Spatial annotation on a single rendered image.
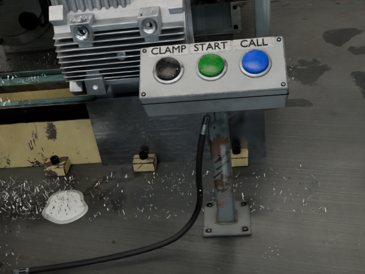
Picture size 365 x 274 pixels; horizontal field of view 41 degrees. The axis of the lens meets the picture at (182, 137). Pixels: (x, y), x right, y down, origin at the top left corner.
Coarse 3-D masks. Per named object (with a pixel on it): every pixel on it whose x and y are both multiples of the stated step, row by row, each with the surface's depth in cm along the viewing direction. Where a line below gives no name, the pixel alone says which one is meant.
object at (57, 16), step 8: (168, 0) 70; (176, 0) 70; (56, 8) 72; (64, 8) 73; (168, 8) 70; (176, 8) 70; (56, 16) 72; (64, 16) 73; (56, 24) 74; (64, 24) 74; (72, 88) 79; (80, 88) 79
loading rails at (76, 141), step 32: (0, 96) 94; (32, 96) 93; (64, 96) 93; (128, 96) 83; (0, 128) 85; (32, 128) 85; (64, 128) 84; (96, 128) 83; (128, 128) 83; (160, 128) 82; (192, 128) 82; (256, 128) 81; (0, 160) 90; (32, 160) 89; (64, 160) 87; (96, 160) 88; (128, 160) 87; (160, 160) 86; (192, 160) 86
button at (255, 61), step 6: (246, 54) 55; (252, 54) 55; (258, 54) 55; (264, 54) 55; (246, 60) 55; (252, 60) 55; (258, 60) 55; (264, 60) 55; (246, 66) 55; (252, 66) 55; (258, 66) 55; (264, 66) 55; (252, 72) 55; (258, 72) 55
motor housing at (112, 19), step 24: (144, 0) 73; (96, 24) 72; (120, 24) 71; (168, 24) 72; (192, 24) 87; (72, 48) 73; (96, 48) 74; (120, 48) 73; (72, 72) 75; (120, 72) 75
